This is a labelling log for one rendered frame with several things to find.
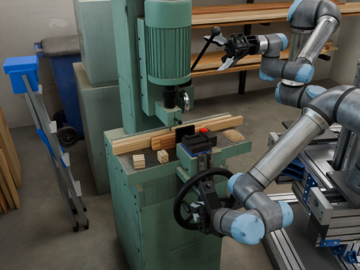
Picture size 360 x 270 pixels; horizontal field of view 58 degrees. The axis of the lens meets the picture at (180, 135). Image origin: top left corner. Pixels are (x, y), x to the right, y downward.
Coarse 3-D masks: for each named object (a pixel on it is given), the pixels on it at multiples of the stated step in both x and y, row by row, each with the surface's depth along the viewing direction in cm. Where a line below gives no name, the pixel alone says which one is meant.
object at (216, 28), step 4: (212, 28) 120; (216, 28) 119; (212, 32) 120; (216, 32) 119; (220, 32) 120; (212, 36) 123; (208, 40) 126; (212, 40) 125; (208, 44) 127; (204, 48) 130; (200, 52) 133; (204, 52) 133; (200, 56) 135; (196, 60) 138; (196, 64) 140; (192, 68) 143; (180, 84) 154; (184, 84) 152; (188, 84) 153
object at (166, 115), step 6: (156, 102) 145; (162, 102) 145; (156, 108) 146; (162, 108) 140; (168, 108) 139; (174, 108) 139; (156, 114) 148; (162, 114) 141; (168, 114) 136; (174, 114) 137; (180, 114) 139; (162, 120) 142; (168, 120) 137; (174, 120) 139; (168, 126) 139
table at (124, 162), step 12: (216, 132) 156; (240, 132) 156; (216, 144) 146; (228, 144) 146; (240, 144) 147; (120, 156) 137; (132, 156) 137; (144, 156) 137; (156, 156) 137; (168, 156) 137; (228, 156) 147; (120, 168) 136; (132, 168) 130; (144, 168) 130; (156, 168) 131; (168, 168) 134; (180, 168) 135; (132, 180) 129; (144, 180) 131
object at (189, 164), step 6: (180, 144) 134; (180, 150) 133; (216, 150) 130; (180, 156) 134; (186, 156) 128; (204, 156) 127; (216, 156) 130; (180, 162) 136; (186, 162) 129; (192, 162) 126; (204, 162) 128; (216, 162) 132; (186, 168) 130; (192, 168) 127; (204, 168) 130; (192, 174) 128
